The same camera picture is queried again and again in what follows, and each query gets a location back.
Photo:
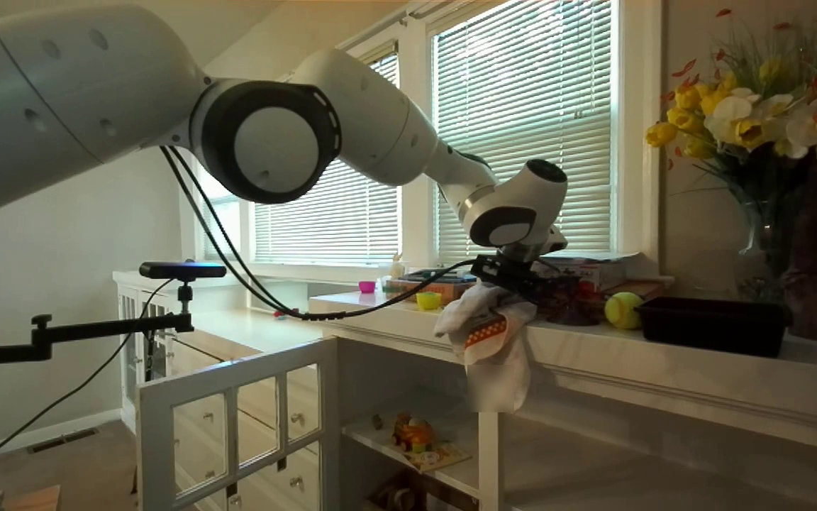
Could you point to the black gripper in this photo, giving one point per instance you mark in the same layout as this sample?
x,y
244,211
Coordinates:
x,y
518,269

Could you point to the white cloth towel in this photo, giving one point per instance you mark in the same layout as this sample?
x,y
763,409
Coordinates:
x,y
498,355

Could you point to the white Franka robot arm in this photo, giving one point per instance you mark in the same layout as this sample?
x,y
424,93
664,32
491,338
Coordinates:
x,y
68,93

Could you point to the white counter cabinet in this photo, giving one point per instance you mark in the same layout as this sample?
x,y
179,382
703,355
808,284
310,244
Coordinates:
x,y
709,387

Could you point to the dark flat box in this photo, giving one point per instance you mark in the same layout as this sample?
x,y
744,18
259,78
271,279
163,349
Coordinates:
x,y
438,277

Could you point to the yellow-green tennis ball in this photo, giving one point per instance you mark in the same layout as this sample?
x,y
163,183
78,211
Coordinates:
x,y
621,311

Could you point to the clear plastic cup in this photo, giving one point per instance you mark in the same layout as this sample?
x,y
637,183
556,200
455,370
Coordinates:
x,y
398,267

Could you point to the small pink cup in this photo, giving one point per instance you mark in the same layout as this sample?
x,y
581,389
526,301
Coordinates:
x,y
367,288

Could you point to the narrow white window blind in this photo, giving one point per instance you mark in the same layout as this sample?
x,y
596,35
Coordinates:
x,y
362,228

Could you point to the wide white window blind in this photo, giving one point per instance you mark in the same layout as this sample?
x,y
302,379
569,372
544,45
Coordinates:
x,y
569,93

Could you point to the orange toy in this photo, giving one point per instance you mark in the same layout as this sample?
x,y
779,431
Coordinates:
x,y
413,431

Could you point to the black plastic tray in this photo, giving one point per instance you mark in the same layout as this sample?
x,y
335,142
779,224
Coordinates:
x,y
715,328

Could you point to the glass flower vase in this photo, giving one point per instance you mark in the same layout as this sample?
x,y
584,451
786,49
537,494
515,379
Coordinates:
x,y
766,244

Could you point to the brown toy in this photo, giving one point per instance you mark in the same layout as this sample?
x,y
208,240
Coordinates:
x,y
398,494

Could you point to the white dresser with drawers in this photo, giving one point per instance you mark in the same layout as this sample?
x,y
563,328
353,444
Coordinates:
x,y
240,328

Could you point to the yellow and white flower bouquet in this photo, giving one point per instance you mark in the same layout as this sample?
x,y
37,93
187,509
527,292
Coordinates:
x,y
759,118

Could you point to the small window pane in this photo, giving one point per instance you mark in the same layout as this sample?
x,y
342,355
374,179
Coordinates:
x,y
214,237

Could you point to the white paned cabinet door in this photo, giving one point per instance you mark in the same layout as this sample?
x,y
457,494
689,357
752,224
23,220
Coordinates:
x,y
156,444

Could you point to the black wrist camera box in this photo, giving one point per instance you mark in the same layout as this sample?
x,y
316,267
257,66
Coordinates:
x,y
484,267

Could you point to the black stereo camera bar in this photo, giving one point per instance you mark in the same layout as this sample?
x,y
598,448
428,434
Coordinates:
x,y
181,269

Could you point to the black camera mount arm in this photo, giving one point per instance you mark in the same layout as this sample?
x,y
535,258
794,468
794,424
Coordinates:
x,y
96,330

